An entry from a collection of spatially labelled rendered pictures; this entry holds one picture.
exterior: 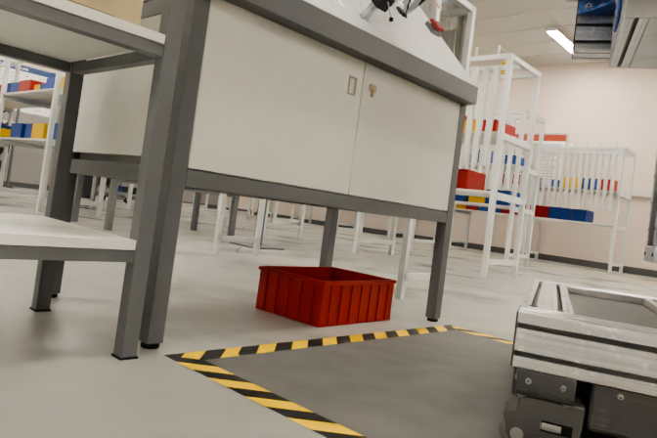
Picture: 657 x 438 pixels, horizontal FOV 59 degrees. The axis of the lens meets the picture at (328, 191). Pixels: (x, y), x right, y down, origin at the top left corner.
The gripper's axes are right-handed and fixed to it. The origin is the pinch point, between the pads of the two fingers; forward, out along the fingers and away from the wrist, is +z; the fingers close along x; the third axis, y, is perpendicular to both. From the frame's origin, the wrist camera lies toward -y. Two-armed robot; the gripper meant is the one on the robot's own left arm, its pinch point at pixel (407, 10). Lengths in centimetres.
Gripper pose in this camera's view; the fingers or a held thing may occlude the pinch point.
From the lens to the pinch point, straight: 203.4
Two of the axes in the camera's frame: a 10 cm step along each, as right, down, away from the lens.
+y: 5.0, -4.7, 7.2
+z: -3.3, 6.7, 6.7
